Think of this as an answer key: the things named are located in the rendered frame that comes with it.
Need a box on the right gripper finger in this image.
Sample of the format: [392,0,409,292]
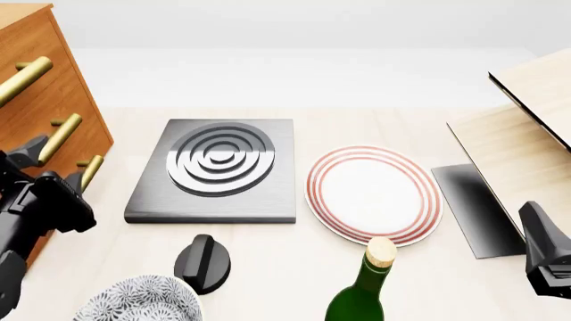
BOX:
[517,200,571,268]

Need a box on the flat black stove plate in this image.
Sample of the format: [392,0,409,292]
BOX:
[123,118,298,226]

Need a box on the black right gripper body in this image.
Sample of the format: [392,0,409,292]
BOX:
[525,257,571,298]

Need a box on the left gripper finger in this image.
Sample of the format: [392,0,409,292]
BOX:
[64,169,88,195]
[7,134,50,169]

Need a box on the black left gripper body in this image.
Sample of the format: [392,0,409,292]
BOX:
[0,150,46,217]

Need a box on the wooden drawer with shortest handle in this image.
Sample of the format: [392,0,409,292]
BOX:
[24,128,115,268]

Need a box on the medium brass handle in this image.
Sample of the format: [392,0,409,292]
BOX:
[37,112,84,168]

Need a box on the pale wood rack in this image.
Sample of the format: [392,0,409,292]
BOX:
[446,47,571,243]

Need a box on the long brass handle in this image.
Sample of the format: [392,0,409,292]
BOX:
[0,55,54,109]

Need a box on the wooden drawer with longest handle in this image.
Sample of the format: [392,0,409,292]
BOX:
[0,18,86,150]

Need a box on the round black knob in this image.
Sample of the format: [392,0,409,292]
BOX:
[173,233,233,297]

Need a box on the short brass handle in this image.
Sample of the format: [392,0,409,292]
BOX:
[76,154,105,194]

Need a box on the green bottle with cork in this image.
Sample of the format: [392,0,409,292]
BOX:
[324,235,399,321]

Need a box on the patterned black and white bowl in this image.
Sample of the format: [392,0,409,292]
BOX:
[72,274,204,321]

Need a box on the wooden cabinet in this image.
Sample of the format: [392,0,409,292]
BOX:
[0,3,115,270]

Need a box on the wooden drawer with medium handle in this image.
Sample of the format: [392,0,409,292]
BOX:
[0,76,110,178]

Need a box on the white plate with red rings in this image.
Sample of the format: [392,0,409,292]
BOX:
[304,144,445,249]

